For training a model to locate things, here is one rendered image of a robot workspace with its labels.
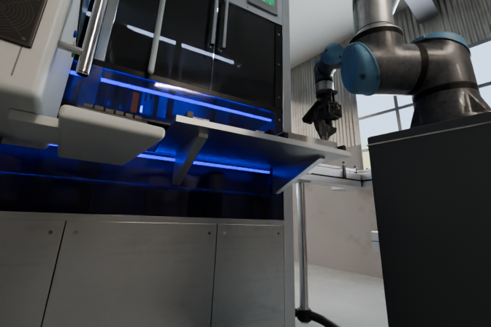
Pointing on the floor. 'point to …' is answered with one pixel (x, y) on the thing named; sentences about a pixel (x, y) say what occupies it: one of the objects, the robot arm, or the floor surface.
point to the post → (291, 184)
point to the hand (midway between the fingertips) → (323, 141)
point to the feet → (313, 317)
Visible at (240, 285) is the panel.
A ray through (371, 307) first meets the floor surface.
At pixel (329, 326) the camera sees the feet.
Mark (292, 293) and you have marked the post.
